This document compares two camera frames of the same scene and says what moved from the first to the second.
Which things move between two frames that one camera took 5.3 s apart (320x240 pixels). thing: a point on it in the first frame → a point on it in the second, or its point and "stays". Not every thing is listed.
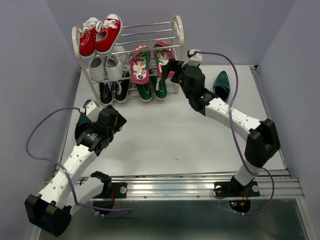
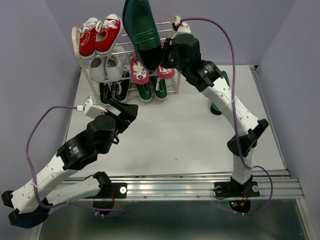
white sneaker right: (115, 62) stays
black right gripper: (173, 65) → (169, 44)
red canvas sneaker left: (87, 34) stays
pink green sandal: (140, 63) stays
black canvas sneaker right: (122, 88) stays
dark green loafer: (83, 122) → (138, 15)
